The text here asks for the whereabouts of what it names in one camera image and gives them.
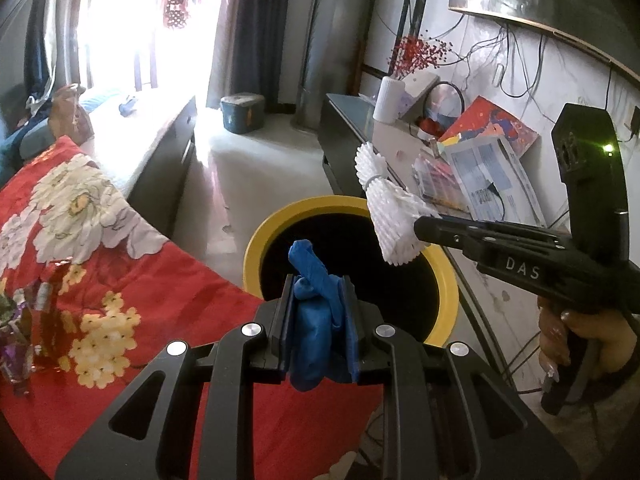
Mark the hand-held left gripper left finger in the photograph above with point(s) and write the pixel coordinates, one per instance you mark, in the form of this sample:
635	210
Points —
280	330

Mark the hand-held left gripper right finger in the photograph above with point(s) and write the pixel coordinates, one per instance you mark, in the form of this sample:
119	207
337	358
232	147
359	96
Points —
352	330

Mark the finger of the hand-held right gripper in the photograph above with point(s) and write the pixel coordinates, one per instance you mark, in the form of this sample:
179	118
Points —
475	225
445	241

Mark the blue rubber glove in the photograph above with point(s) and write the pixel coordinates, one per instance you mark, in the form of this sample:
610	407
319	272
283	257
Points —
315	330

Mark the white foam fruit net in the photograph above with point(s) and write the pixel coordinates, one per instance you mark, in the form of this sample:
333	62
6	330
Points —
395	210

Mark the yellow rimmed trash bin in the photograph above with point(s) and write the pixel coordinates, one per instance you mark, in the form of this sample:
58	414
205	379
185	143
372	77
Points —
252	260

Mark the red snack packet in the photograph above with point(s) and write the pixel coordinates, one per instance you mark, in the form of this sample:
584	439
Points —
47	320

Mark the purple foil wrapper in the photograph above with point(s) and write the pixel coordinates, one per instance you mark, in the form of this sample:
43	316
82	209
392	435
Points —
17	360

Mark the person's right hand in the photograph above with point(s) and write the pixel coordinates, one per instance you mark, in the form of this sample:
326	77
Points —
610	335

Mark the white printed mail envelope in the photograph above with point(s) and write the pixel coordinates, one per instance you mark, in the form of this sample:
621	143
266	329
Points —
480	170

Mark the clear box of coloured pens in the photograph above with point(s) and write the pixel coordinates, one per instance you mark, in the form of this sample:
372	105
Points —
437	175

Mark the red picture book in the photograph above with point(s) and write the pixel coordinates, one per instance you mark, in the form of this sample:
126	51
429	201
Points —
500	125

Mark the red floral blanket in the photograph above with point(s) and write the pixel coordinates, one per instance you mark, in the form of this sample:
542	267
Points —
175	280

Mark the round black-rimmed mirror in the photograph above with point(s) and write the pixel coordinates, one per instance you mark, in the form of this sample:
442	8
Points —
447	105

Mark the white carton box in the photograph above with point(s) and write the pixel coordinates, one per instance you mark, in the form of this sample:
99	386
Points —
420	90

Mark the glass top television stand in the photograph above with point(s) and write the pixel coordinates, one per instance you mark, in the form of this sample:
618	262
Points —
350	125

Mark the white power adapter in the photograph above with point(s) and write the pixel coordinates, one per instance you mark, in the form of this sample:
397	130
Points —
497	75

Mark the white paper roll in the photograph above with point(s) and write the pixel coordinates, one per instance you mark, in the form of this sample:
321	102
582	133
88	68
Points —
387	100

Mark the red berry branches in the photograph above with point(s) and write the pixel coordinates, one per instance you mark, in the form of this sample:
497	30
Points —
420	55

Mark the black power adapter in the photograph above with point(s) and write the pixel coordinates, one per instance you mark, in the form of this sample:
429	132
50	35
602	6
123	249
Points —
635	122

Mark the grey standing air conditioner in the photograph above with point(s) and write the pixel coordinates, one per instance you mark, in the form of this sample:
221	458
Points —
325	60

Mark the blue storage box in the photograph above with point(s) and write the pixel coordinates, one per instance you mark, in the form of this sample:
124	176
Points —
242	115

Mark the long coffee table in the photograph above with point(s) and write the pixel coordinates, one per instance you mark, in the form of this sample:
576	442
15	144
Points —
150	125

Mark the grey brown curtain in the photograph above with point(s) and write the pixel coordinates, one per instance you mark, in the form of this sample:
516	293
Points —
255	35

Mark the balcony glass door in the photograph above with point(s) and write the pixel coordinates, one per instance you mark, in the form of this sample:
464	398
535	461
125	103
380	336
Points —
145	65

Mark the brown paper bag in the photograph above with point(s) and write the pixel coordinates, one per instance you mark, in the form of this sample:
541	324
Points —
72	115

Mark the blue patterned sofa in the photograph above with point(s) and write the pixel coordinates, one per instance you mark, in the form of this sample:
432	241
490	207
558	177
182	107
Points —
30	147

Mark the dark blue curtain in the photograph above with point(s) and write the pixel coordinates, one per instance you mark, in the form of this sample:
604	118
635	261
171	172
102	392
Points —
40	50

